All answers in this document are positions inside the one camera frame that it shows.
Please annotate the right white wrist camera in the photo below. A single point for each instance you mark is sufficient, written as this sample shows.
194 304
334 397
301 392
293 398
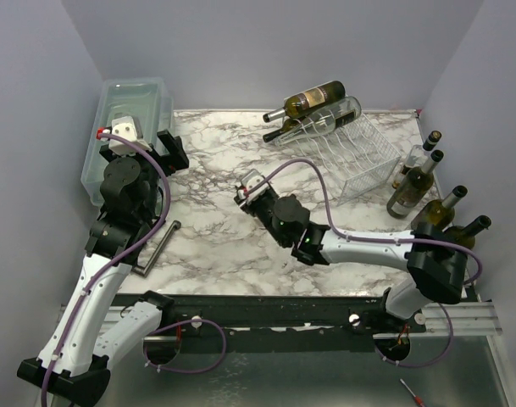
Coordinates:
253 186

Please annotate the red handled screwdriver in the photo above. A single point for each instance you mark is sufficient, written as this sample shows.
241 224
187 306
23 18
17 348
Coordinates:
417 400

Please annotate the clear plastic storage bin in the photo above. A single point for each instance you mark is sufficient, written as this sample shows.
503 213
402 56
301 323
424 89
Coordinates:
148 101

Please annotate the small black metal stand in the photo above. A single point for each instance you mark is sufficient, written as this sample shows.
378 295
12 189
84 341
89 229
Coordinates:
143 271

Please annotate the dark green front bottle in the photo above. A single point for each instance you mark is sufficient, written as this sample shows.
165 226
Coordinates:
466 236

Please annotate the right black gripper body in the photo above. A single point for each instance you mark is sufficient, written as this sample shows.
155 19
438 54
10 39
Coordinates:
249 203

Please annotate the green bottle silver foil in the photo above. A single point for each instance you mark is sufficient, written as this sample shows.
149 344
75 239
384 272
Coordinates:
440 212

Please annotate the clear bottle black cap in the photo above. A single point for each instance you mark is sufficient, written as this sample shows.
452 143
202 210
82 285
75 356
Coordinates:
416 156

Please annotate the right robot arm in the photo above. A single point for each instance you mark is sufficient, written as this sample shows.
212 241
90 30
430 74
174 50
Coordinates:
435 272

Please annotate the wine bottle on rack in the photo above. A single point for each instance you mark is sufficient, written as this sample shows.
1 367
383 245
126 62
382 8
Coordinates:
303 103

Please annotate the white wire wine rack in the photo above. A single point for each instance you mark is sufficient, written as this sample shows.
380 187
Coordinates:
353 159

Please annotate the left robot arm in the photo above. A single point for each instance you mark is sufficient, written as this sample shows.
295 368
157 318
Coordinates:
76 364

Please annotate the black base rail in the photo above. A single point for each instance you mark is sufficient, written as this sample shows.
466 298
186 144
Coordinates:
275 324

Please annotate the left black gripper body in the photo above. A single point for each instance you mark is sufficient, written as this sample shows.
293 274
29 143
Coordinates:
166 162

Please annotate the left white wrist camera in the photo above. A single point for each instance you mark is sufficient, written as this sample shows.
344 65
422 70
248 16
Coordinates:
128 128

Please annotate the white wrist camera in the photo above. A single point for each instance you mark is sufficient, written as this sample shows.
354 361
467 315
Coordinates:
128 128
253 186

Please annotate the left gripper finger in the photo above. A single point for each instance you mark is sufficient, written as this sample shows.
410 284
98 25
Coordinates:
175 162
169 142

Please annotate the green bottle with cream label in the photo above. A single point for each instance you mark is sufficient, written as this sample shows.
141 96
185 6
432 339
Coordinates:
416 183

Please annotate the tall clear glass bottle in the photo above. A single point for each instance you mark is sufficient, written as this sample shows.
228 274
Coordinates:
323 121

